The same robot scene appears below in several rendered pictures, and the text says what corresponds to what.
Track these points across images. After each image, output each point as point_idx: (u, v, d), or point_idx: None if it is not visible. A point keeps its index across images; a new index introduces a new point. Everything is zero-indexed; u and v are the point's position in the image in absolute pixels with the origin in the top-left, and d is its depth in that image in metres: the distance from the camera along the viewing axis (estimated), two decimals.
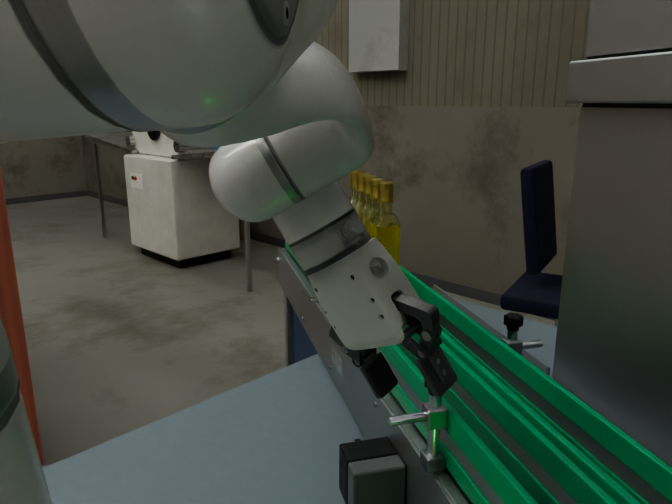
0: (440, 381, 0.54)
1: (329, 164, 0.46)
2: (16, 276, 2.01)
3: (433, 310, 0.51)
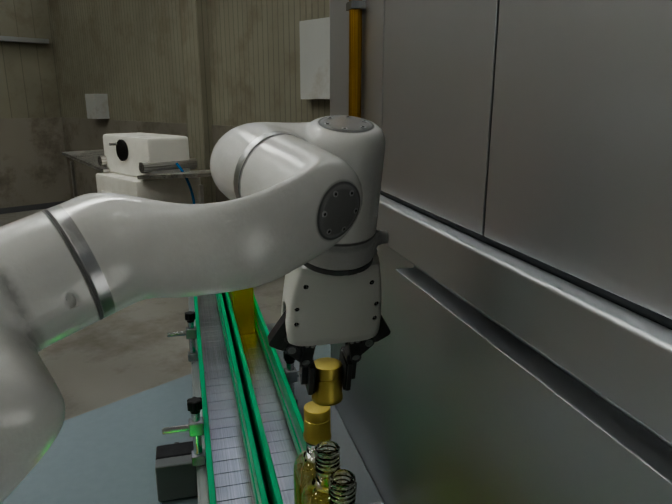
0: (352, 377, 0.65)
1: None
2: None
3: (388, 329, 0.64)
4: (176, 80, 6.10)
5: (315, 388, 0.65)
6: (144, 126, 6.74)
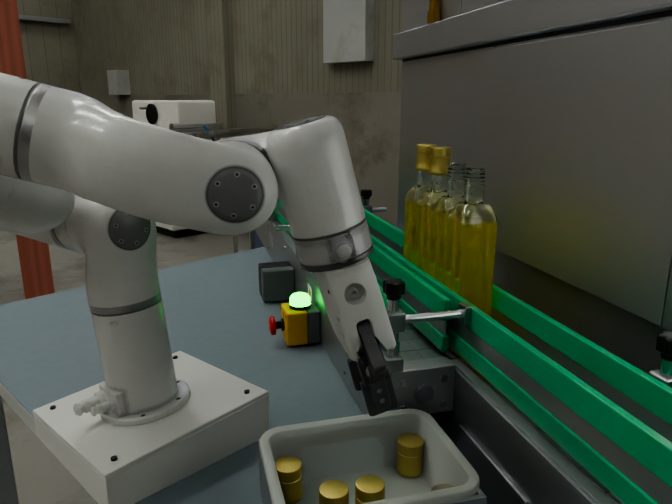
0: (375, 406, 0.59)
1: None
2: None
3: (380, 369, 0.54)
4: (199, 53, 6.36)
5: (432, 163, 0.93)
6: (166, 99, 7.00)
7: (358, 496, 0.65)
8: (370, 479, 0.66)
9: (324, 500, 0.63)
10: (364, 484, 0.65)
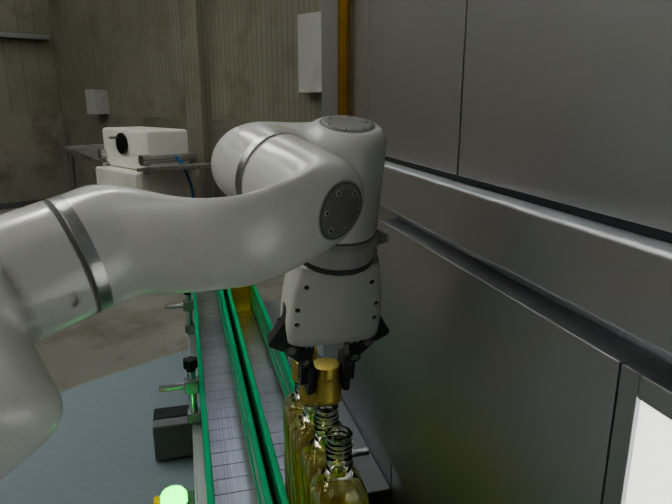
0: (350, 377, 0.66)
1: None
2: None
3: (386, 328, 0.65)
4: (176, 75, 6.14)
5: (302, 389, 0.71)
6: (144, 121, 6.78)
7: (335, 376, 0.64)
8: (320, 363, 0.65)
9: None
10: (327, 365, 0.64)
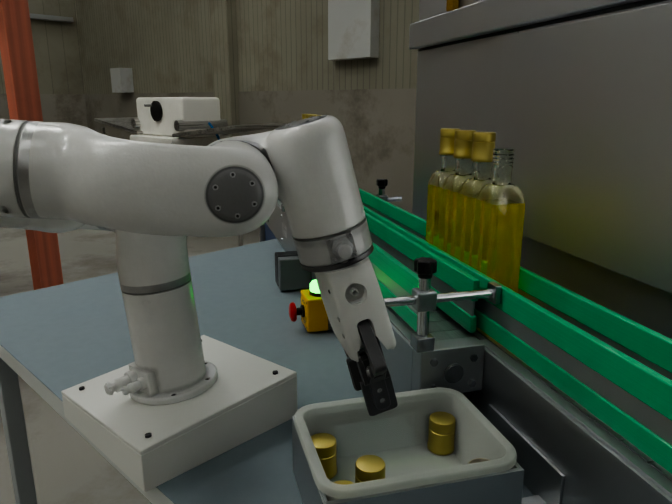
0: (375, 405, 0.59)
1: None
2: None
3: (381, 369, 0.54)
4: (203, 51, 6.36)
5: (458, 146, 0.93)
6: (169, 97, 7.00)
7: (493, 139, 0.87)
8: (480, 132, 0.88)
9: (361, 474, 0.64)
10: (487, 132, 0.87)
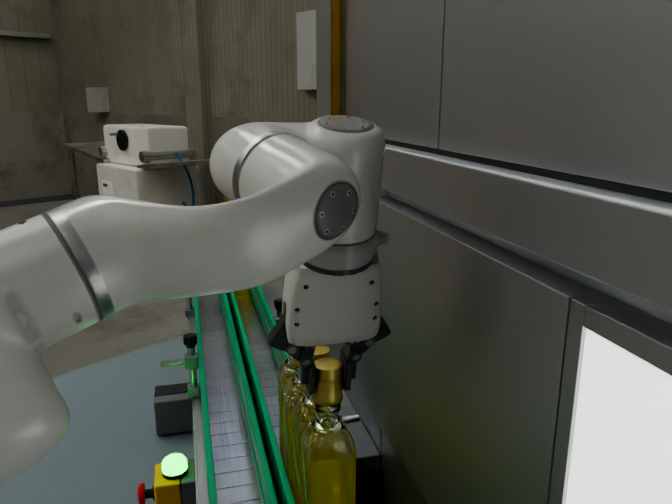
0: (352, 377, 0.65)
1: None
2: None
3: (388, 329, 0.64)
4: (176, 73, 6.19)
5: None
6: (144, 119, 6.83)
7: None
8: None
9: (339, 371, 0.64)
10: (317, 351, 0.70)
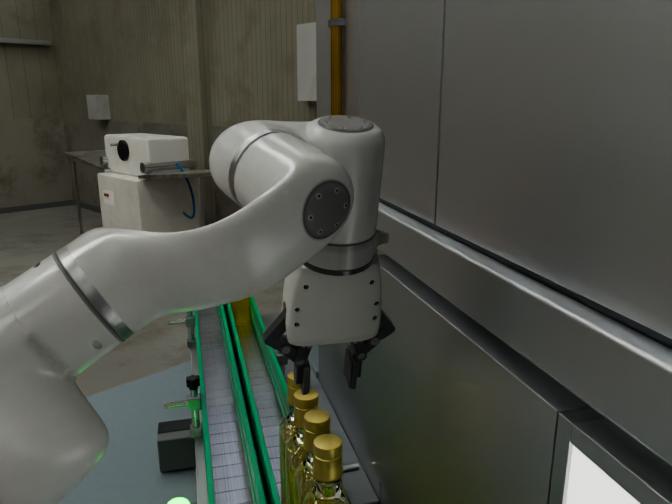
0: (357, 376, 0.66)
1: None
2: None
3: (393, 326, 0.64)
4: (176, 82, 6.21)
5: (296, 414, 0.78)
6: (145, 127, 6.85)
7: (325, 428, 0.72)
8: (311, 415, 0.73)
9: (339, 450, 0.67)
10: (318, 418, 0.72)
